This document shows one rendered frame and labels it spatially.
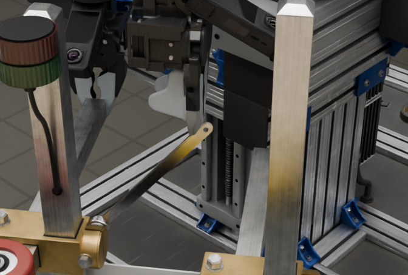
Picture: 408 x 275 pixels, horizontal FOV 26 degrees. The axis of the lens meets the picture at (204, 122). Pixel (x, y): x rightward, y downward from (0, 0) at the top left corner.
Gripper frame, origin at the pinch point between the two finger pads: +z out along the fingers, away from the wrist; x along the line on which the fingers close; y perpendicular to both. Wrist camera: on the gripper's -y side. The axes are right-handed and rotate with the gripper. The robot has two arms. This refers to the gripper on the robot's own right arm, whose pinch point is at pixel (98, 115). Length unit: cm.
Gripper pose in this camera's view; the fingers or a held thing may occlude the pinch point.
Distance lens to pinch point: 131.6
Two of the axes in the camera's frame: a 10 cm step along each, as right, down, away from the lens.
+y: 1.4, -5.3, 8.4
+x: -9.9, -0.8, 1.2
